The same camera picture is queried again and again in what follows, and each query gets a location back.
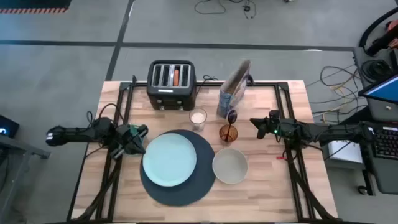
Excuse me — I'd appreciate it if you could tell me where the dark round woven placemat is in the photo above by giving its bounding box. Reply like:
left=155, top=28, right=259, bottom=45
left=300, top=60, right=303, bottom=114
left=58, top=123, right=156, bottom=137
left=139, top=129, right=217, bottom=207

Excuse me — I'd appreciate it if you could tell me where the grey bowl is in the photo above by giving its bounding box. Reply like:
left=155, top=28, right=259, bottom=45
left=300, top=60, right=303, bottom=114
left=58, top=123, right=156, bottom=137
left=211, top=147, right=249, bottom=185

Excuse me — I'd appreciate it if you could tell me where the tangled floor cable bundle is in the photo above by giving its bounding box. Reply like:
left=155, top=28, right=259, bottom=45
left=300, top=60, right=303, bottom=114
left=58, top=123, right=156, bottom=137
left=306, top=63, right=369, bottom=124

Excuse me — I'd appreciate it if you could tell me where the black device with blue light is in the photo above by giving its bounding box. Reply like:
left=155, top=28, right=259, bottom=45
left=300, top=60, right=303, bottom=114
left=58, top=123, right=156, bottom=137
left=0, top=114, right=20, bottom=139

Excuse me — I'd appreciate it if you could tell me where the white labelled sheet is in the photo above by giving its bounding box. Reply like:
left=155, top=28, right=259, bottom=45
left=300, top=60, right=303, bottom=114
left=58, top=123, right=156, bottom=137
left=328, top=139, right=364, bottom=164

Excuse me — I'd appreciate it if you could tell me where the black toaster power cable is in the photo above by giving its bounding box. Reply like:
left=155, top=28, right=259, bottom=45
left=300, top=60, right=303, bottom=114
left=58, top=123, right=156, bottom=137
left=195, top=74, right=220, bottom=91

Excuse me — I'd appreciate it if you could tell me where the clear glass of milk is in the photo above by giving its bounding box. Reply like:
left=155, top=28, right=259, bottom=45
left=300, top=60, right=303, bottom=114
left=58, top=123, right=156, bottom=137
left=188, top=107, right=208, bottom=132

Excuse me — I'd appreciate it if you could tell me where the open laptop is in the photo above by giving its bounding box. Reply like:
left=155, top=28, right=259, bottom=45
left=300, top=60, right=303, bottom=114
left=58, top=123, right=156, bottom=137
left=358, top=73, right=398, bottom=122

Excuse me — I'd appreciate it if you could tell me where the grey metal stand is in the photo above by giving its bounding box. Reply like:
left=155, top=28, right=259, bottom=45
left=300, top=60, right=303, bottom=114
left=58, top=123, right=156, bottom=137
left=0, top=133, right=51, bottom=224

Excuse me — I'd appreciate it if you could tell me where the black aluminium frame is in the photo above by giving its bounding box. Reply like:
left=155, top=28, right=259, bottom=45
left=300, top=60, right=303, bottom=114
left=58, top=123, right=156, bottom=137
left=67, top=79, right=341, bottom=223

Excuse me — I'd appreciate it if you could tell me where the coiled black cable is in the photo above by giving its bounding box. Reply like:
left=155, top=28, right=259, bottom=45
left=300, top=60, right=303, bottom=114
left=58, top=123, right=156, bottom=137
left=360, top=58, right=389, bottom=84

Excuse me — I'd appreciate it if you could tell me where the blue frosted flakes cereal box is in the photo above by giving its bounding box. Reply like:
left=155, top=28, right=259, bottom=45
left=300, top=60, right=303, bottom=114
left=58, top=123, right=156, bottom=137
left=216, top=58, right=252, bottom=119

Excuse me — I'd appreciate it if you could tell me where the grey side desk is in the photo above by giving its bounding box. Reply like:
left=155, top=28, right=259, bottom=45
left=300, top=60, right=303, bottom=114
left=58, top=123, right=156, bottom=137
left=353, top=46, right=398, bottom=195

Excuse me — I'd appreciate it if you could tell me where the black four-slot toaster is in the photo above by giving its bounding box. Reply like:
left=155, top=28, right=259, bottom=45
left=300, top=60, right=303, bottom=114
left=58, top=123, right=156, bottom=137
left=146, top=59, right=197, bottom=112

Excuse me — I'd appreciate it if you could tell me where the black floor cable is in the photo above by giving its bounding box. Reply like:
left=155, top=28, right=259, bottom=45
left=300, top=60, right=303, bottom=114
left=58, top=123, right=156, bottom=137
left=194, top=0, right=257, bottom=19

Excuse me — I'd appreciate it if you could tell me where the light blue plate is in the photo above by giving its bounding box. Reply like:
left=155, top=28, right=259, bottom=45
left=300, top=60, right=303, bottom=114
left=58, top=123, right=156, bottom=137
left=142, top=133, right=198, bottom=188

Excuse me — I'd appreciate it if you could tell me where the black curved tube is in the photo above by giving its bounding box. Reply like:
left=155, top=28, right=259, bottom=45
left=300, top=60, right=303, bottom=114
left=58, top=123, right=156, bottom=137
left=359, top=6, right=398, bottom=47

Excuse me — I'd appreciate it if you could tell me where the black keyboard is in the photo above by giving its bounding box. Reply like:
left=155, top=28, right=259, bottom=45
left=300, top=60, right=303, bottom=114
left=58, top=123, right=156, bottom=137
left=371, top=126, right=398, bottom=160

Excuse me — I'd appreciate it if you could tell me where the black mat with hazard stripes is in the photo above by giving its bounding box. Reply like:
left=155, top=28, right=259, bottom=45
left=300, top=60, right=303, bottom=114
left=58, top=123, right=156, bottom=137
left=0, top=0, right=72, bottom=14

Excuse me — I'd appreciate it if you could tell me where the orange and black tool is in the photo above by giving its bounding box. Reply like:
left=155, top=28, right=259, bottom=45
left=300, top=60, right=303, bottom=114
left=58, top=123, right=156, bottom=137
left=366, top=20, right=398, bottom=57

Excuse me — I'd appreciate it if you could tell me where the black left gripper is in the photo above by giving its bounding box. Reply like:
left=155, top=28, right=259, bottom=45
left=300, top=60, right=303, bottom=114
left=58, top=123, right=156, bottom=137
left=115, top=123, right=149, bottom=156

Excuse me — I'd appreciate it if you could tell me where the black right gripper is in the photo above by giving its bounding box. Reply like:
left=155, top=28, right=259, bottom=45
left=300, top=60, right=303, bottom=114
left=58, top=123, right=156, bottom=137
left=249, top=109, right=295, bottom=140

